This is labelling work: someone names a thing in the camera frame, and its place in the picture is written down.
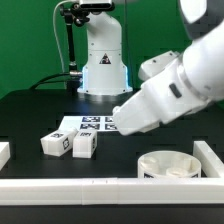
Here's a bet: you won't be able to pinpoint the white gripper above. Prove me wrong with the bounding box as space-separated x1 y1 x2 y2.
113 59 207 135

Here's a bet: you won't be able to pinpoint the white round stool seat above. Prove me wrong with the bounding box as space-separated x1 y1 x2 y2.
137 151 201 178

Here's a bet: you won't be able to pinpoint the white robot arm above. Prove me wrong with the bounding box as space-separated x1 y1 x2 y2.
113 0 224 135

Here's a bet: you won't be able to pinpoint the white marker sheet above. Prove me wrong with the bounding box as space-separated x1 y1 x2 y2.
59 116 117 132

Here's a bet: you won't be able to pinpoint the black camera stand pole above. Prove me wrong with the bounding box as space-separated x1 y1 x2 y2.
60 3 89 93

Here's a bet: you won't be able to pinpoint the black cables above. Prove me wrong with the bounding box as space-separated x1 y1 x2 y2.
29 73 81 90

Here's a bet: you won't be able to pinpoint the white cable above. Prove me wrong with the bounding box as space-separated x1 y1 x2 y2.
52 0 74 73

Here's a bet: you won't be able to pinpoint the white front border rail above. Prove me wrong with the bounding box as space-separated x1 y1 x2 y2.
0 178 224 205

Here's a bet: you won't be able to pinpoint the white left border rail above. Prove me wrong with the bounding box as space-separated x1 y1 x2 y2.
0 142 10 170

